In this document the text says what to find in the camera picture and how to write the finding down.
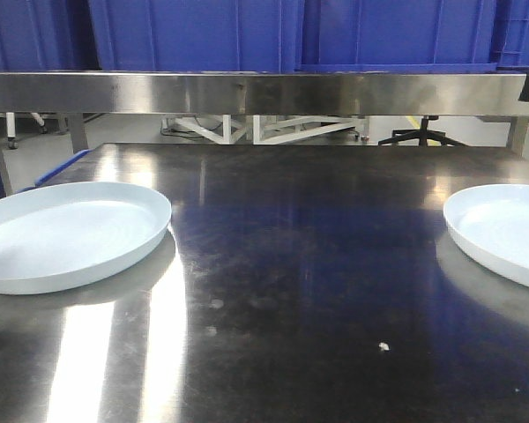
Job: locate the blue shelf bin right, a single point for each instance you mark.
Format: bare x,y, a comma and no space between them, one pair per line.
415,36

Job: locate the stainless steel shelf rail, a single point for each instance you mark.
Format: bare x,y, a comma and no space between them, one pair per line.
263,94

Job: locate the blue shelf bin middle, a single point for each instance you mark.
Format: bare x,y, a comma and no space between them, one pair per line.
182,36

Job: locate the blue shelf bin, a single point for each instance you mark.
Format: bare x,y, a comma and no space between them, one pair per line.
182,36
415,36
46,36

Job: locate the blue shelf bin left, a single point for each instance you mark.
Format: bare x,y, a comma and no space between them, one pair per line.
46,36

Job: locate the black office chair base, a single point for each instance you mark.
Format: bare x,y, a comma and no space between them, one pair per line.
423,135

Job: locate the light blue plate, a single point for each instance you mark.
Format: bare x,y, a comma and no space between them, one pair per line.
74,234
490,223

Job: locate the white metal frame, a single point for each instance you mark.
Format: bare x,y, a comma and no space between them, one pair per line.
261,129

